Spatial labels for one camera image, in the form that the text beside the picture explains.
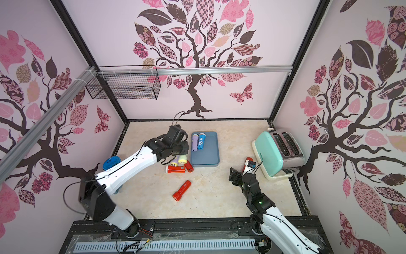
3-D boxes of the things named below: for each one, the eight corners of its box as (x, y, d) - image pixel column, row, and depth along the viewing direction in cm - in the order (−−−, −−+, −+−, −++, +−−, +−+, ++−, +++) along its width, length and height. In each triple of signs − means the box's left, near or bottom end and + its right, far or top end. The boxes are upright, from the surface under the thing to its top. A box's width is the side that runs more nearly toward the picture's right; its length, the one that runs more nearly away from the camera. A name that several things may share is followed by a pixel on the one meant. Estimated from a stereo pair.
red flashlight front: (172, 198, 85) (171, 196, 82) (187, 180, 92) (186, 178, 89) (178, 202, 84) (177, 200, 81) (192, 184, 90) (191, 181, 88)
